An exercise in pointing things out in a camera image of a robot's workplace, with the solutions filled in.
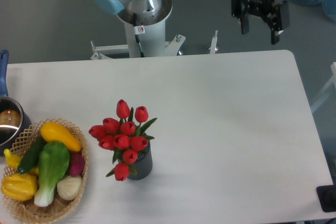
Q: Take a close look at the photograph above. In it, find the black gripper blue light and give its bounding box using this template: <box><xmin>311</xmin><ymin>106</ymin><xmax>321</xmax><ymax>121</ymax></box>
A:
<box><xmin>231</xmin><ymin>0</ymin><xmax>290</xmax><ymax>45</ymax></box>

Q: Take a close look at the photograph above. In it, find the red tulip bouquet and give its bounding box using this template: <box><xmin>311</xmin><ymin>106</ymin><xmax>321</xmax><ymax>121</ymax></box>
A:
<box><xmin>89</xmin><ymin>99</ymin><xmax>157</xmax><ymax>178</ymax></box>

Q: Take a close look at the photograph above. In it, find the dark grey ribbed vase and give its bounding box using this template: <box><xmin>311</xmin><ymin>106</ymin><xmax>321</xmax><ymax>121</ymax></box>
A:
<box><xmin>114</xmin><ymin>143</ymin><xmax>153</xmax><ymax>182</ymax></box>

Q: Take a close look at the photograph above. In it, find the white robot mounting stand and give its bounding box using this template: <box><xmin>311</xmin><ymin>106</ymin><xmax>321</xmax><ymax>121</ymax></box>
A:
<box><xmin>90</xmin><ymin>16</ymin><xmax>220</xmax><ymax>60</ymax></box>

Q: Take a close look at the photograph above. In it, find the black device at table edge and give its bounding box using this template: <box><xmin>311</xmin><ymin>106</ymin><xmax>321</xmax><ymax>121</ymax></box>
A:
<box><xmin>316</xmin><ymin>185</ymin><xmax>336</xmax><ymax>212</ymax></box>

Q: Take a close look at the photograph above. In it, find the purple red radish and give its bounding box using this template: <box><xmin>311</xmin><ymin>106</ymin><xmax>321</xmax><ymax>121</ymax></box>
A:
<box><xmin>69</xmin><ymin>153</ymin><xmax>85</xmax><ymax>176</ymax></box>

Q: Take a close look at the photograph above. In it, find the yellow squash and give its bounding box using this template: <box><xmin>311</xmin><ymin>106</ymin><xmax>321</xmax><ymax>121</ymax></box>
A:
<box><xmin>40</xmin><ymin>122</ymin><xmax>82</xmax><ymax>152</ymax></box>

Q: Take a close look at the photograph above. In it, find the green bok choy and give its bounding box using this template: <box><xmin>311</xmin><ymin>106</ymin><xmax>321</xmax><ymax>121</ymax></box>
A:
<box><xmin>34</xmin><ymin>141</ymin><xmax>70</xmax><ymax>207</ymax></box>

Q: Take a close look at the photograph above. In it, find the white garlic bulb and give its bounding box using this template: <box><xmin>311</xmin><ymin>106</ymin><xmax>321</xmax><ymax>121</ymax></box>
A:
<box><xmin>57</xmin><ymin>176</ymin><xmax>82</xmax><ymax>200</ymax></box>

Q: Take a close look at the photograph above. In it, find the dark green cucumber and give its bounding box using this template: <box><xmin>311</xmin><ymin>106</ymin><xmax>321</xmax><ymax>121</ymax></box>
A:
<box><xmin>17</xmin><ymin>135</ymin><xmax>47</xmax><ymax>174</ymax></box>

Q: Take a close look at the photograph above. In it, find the small yellow gourd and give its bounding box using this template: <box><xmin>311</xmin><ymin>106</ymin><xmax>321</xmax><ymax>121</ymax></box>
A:
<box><xmin>4</xmin><ymin>148</ymin><xmax>39</xmax><ymax>176</ymax></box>

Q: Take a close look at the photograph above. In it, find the yellow bell pepper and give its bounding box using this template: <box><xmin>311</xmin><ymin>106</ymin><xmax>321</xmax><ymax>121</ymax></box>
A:
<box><xmin>1</xmin><ymin>173</ymin><xmax>37</xmax><ymax>201</ymax></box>

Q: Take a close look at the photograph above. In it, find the woven wicker basket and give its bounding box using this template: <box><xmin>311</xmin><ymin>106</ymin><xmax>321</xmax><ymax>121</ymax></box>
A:
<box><xmin>1</xmin><ymin>119</ymin><xmax>88</xmax><ymax>223</ymax></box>

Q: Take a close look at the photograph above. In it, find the white frame at right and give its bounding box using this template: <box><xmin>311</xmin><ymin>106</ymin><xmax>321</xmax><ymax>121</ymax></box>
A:
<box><xmin>310</xmin><ymin>62</ymin><xmax>335</xmax><ymax>113</ymax></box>

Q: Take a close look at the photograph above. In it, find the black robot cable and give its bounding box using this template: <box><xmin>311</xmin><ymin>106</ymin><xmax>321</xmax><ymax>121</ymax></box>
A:
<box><xmin>132</xmin><ymin>13</ymin><xmax>145</xmax><ymax>58</ymax></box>

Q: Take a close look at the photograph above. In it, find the blue handled saucepan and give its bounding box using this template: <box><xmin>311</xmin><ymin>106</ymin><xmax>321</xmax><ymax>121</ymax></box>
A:
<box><xmin>1</xmin><ymin>49</ymin><xmax>31</xmax><ymax>156</ymax></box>

